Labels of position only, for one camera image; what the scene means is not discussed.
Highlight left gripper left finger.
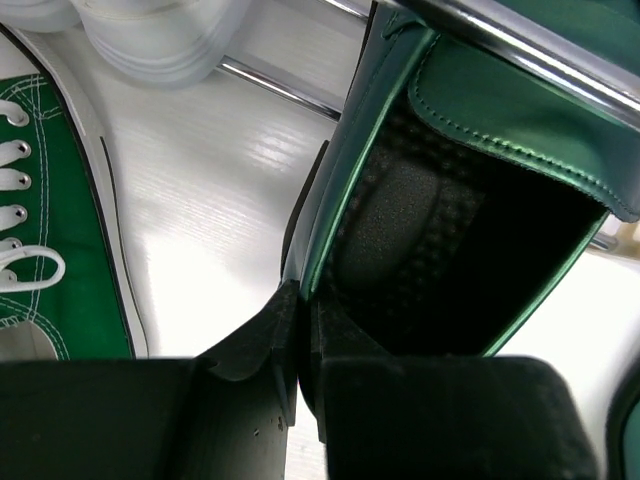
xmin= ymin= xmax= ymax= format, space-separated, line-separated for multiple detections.
xmin=1 ymin=281 xmax=299 ymax=479

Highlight cream shoe rack chrome bars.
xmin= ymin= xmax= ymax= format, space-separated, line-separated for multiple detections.
xmin=217 ymin=0 xmax=640 ymax=251

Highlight right white sneaker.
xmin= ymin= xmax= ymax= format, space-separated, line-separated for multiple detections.
xmin=73 ymin=0 xmax=250 ymax=88

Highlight right green canvas sneaker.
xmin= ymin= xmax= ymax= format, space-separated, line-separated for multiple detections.
xmin=1 ymin=27 xmax=148 ymax=361

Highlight white sneaker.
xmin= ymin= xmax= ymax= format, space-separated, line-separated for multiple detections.
xmin=73 ymin=0 xmax=250 ymax=88
xmin=1 ymin=0 xmax=80 ymax=33

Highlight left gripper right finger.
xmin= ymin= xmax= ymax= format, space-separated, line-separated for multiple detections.
xmin=300 ymin=295 xmax=599 ymax=479

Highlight left white sneaker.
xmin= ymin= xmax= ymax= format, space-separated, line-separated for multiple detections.
xmin=1 ymin=0 xmax=80 ymax=33

